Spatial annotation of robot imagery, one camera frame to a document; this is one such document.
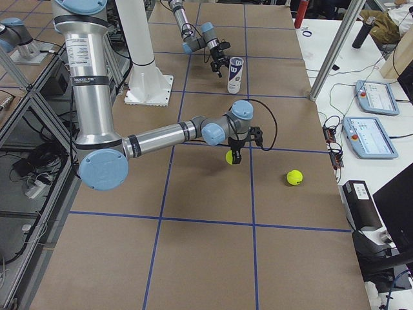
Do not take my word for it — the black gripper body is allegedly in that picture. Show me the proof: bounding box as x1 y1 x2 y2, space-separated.
211 48 228 65
228 137 248 151

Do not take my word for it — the tennis ball from desk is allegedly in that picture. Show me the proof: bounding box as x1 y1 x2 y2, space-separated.
225 150 233 165

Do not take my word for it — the white tennis ball can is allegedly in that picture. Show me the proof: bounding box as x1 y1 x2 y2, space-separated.
227 57 244 94

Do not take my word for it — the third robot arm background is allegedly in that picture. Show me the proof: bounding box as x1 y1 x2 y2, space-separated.
1 17 46 65

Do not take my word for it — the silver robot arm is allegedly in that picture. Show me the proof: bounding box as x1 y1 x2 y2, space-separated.
52 1 258 191
168 0 230 78

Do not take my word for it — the brown paper table cover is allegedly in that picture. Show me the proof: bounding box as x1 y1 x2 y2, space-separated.
31 3 370 309

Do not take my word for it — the red cylinder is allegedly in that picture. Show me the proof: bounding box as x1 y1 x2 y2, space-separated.
294 0 310 29

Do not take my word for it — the near blue teach pendant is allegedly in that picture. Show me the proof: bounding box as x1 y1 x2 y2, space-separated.
343 116 398 160

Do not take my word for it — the blue teach pendant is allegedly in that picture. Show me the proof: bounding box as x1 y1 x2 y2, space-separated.
355 79 399 116
343 116 398 160

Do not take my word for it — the black box with label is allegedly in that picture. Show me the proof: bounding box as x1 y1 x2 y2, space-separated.
342 180 382 231

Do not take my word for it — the black thermos bottle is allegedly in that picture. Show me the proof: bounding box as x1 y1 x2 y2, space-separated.
352 16 376 49

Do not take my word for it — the far blue teach pendant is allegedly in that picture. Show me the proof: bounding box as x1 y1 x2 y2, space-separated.
355 79 399 116

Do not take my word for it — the wooden board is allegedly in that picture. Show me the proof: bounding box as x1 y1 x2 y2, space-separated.
379 27 412 79

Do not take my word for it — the black computer monitor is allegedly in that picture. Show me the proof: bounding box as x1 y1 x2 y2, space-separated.
352 165 412 293

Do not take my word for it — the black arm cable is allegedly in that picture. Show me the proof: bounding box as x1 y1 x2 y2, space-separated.
245 98 279 152
180 22 214 65

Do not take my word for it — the aluminium frame post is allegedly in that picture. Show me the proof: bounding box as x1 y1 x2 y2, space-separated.
308 0 365 101

